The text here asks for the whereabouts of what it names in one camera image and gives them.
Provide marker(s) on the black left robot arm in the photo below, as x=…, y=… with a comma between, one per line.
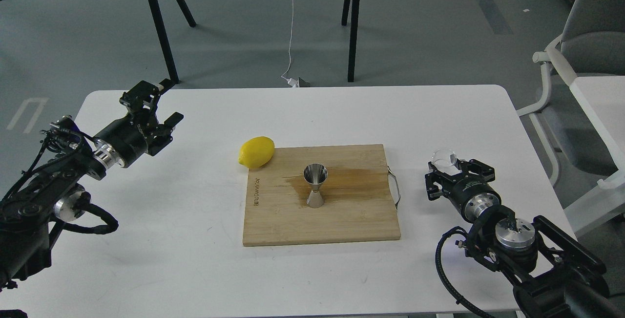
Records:
x=49, y=199

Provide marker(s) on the steel double jigger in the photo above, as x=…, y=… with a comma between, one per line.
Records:
x=315, y=175

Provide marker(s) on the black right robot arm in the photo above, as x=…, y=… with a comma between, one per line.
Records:
x=552, y=274

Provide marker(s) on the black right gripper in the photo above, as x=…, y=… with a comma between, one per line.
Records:
x=468, y=190

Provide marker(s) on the bamboo cutting board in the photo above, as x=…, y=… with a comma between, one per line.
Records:
x=358, y=206

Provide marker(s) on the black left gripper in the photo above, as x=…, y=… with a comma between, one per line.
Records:
x=121, y=142

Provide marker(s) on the grey office chair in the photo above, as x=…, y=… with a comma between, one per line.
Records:
x=591, y=44

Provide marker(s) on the small clear glass cup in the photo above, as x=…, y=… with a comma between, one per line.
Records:
x=444, y=158

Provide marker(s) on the yellow lemon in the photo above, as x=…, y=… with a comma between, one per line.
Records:
x=256, y=152

